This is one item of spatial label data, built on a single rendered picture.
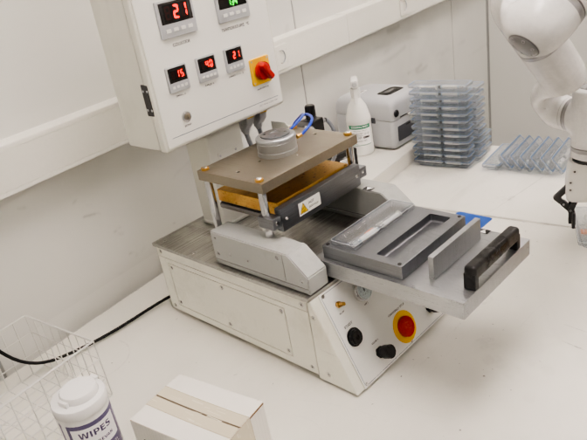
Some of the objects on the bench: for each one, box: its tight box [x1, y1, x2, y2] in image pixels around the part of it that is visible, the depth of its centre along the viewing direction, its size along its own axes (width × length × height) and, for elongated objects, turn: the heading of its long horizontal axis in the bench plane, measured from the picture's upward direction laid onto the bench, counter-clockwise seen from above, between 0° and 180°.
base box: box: [156, 247, 364, 395], centre depth 134 cm, size 54×38×17 cm
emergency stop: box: [397, 315, 415, 337], centre depth 118 cm, size 2×4×4 cm, turn 156°
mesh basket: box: [0, 315, 113, 440], centre depth 114 cm, size 22×26×13 cm
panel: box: [318, 280, 445, 389], centre depth 117 cm, size 2×30×19 cm, turn 156°
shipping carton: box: [130, 374, 272, 440], centre depth 100 cm, size 19×13×9 cm
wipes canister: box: [50, 374, 124, 440], centre depth 102 cm, size 9×9×15 cm
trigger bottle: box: [346, 76, 375, 156], centre depth 201 cm, size 9×8×25 cm
